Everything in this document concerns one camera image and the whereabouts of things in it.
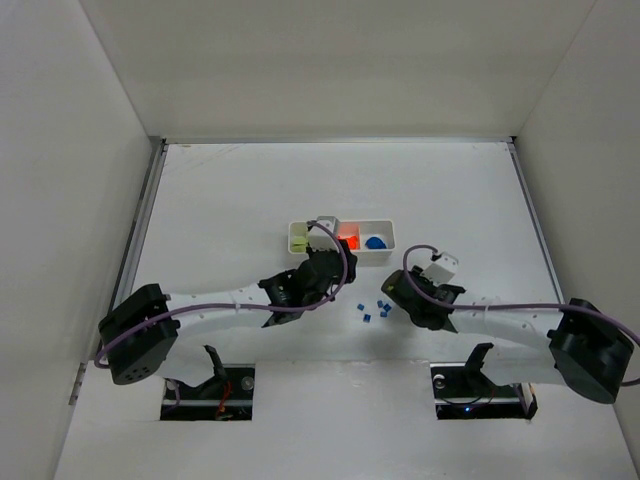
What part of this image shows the green lego brick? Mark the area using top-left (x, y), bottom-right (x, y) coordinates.
top-left (291, 236), bottom-right (308, 253)

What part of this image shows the orange round lego piece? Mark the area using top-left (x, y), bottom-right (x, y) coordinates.
top-left (338, 235), bottom-right (360, 251)

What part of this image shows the blue half-round lego piece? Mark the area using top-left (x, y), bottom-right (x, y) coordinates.
top-left (365, 236), bottom-right (387, 250)

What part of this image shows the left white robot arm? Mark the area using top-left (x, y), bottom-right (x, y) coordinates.
top-left (94, 244), bottom-right (357, 386)

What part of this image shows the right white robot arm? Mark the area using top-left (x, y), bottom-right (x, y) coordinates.
top-left (381, 268), bottom-right (639, 404)

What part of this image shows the white three-compartment tray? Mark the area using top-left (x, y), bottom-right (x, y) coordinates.
top-left (287, 217), bottom-right (396, 265)

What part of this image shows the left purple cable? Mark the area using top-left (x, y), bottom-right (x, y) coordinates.
top-left (94, 218), bottom-right (351, 370)

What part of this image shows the purple cable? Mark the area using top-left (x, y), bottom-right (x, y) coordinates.
top-left (94, 218), bottom-right (351, 370)
top-left (402, 244), bottom-right (640, 386)

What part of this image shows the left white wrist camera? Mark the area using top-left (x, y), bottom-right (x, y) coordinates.
top-left (307, 216), bottom-right (340, 252)

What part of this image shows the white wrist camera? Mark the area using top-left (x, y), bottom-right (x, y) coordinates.
top-left (307, 216), bottom-right (340, 252)
top-left (421, 252), bottom-right (459, 285)

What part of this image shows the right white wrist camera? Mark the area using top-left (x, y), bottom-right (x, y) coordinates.
top-left (421, 252), bottom-right (459, 285)

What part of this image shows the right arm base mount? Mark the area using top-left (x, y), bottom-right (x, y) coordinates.
top-left (429, 343), bottom-right (538, 421)

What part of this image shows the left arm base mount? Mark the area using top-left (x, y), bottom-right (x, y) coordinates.
top-left (160, 345), bottom-right (256, 422)

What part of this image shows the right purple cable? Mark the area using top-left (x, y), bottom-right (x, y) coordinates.
top-left (402, 244), bottom-right (640, 386)

